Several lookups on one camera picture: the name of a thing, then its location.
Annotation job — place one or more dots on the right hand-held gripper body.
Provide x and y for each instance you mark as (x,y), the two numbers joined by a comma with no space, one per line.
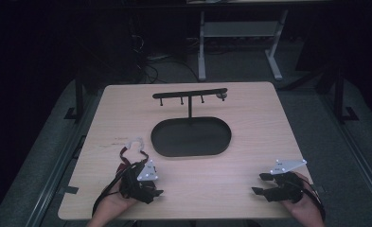
(286,189)

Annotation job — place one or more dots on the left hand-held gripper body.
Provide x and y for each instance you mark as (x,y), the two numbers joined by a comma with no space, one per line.
(131,184)

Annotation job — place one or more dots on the person's left hand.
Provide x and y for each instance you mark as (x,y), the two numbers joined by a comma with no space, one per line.
(111,205)

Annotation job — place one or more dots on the black jewelry stand with tray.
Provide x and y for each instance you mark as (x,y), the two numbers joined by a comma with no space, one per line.
(191,138)

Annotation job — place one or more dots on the grey tape piece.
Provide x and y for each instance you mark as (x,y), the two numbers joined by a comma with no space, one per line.
(68,190)

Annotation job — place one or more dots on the small grey round object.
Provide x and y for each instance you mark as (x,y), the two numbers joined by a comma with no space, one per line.
(222,94)

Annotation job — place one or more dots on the black metal stand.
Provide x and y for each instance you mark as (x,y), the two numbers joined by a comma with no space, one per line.
(78,94)
(340,94)

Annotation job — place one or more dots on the white metal desk frame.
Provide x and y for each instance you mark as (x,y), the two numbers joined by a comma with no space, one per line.
(237,30)

